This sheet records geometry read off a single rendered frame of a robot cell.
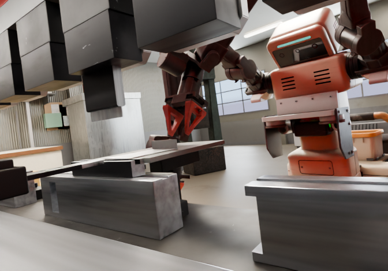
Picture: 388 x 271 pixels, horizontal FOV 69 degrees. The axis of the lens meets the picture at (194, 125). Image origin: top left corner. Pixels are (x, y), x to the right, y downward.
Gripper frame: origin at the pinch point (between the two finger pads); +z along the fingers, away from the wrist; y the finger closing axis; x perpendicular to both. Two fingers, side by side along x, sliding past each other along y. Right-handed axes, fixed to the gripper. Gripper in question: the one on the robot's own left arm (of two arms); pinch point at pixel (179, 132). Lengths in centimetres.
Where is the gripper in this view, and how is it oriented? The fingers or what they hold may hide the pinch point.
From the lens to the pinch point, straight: 70.7
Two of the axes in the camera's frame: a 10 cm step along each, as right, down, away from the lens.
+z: -2.0, 9.1, -3.7
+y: 7.9, -0.8, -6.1
